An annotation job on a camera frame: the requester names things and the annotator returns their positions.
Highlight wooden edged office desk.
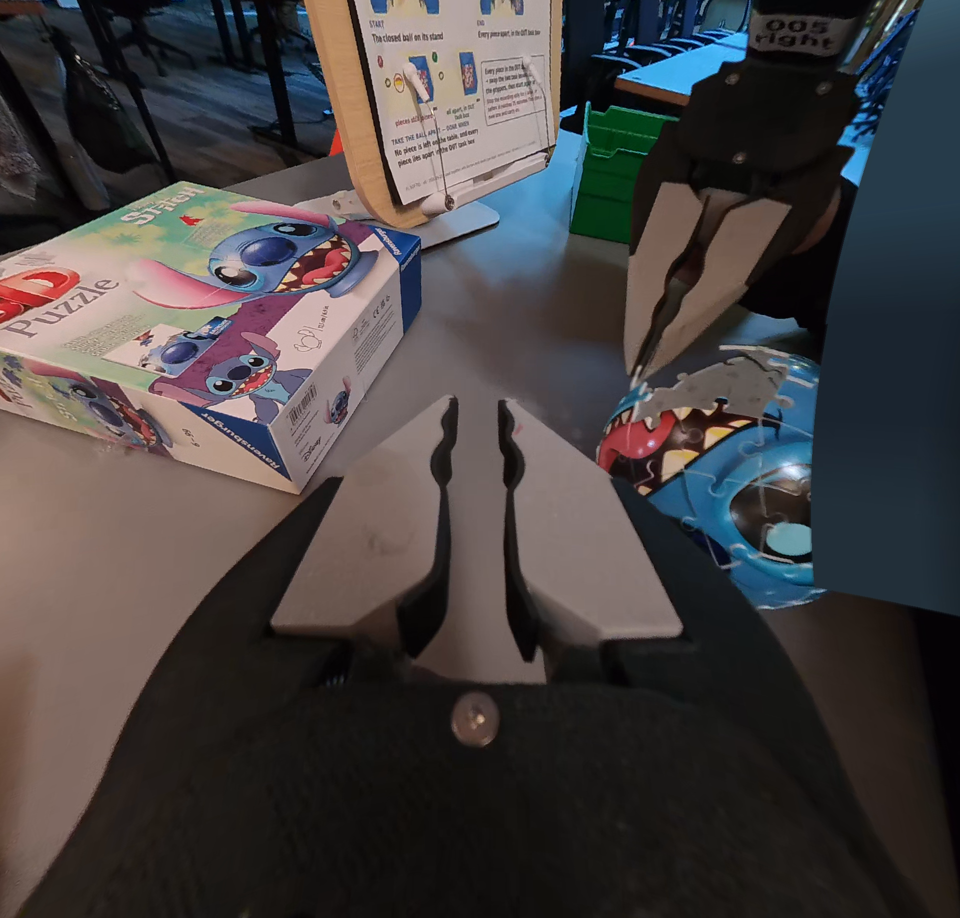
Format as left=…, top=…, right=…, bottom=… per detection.
left=615, top=33, right=751, bottom=109

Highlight printed instruction sheet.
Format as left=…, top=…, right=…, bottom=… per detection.
left=341, top=0, right=556, bottom=202

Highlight green plastic crate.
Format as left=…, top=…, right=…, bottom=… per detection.
left=570, top=102, right=684, bottom=245

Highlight row of black chairs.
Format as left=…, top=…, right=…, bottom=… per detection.
left=592, top=0, right=751, bottom=67

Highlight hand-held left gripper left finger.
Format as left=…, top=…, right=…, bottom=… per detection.
left=270, top=395, right=460, bottom=660

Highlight printed puzzle box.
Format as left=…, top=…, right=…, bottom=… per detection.
left=0, top=181, right=423, bottom=495

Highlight blue puzzle ball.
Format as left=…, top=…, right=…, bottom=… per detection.
left=596, top=348, right=826, bottom=610

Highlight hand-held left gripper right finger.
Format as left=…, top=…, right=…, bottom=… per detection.
left=497, top=399, right=685, bottom=664

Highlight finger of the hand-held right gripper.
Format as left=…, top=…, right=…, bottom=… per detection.
left=624, top=183, right=710, bottom=375
left=652, top=192, right=794, bottom=375

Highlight black office chair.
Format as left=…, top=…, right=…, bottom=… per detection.
left=82, top=0, right=196, bottom=75

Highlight dark hanging bag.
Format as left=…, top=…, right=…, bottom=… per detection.
left=63, top=29, right=174, bottom=210

